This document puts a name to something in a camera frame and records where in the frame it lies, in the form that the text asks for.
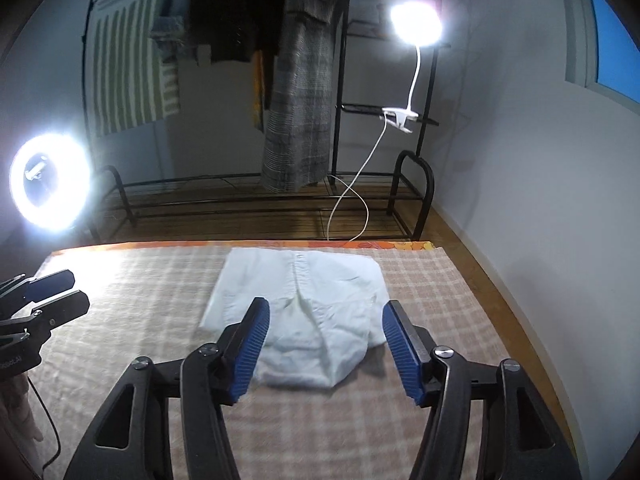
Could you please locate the plaid blanket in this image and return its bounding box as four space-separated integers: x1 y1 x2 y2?
20 245 571 480

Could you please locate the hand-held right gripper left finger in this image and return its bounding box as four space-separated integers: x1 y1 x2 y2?
62 297 271 480

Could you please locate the black hanging garment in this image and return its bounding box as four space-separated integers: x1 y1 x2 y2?
192 0 293 63

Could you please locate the denim jacket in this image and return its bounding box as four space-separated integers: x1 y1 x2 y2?
150 0 201 63

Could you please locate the grey plaid coat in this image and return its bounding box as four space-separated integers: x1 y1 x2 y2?
262 0 346 193

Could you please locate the green striped hanging cloth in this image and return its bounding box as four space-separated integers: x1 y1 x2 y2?
85 0 182 137

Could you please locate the ring light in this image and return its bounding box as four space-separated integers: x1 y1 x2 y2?
9 119 93 233

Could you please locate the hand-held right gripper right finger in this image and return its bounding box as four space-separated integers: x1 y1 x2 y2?
382 300 583 480

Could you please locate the black metal clothes rack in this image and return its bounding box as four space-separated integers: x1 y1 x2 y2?
80 0 456 243

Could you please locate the white clip lamp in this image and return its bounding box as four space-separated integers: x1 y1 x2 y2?
382 2 446 133

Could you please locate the white lamp cable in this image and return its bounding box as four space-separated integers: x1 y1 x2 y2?
327 117 388 243

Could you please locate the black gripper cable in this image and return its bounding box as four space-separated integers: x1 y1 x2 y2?
27 375 63 472

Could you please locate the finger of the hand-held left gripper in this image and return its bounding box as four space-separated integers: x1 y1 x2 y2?
0 290 91 348
0 269 76 311

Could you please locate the white shirt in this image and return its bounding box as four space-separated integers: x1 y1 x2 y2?
200 246 391 390

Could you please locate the window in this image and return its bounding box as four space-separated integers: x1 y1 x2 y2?
565 0 640 111

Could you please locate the person's left hand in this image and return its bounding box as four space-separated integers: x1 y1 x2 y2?
0 372 44 444

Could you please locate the yellow hanging garment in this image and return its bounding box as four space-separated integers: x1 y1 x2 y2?
250 50 276 133

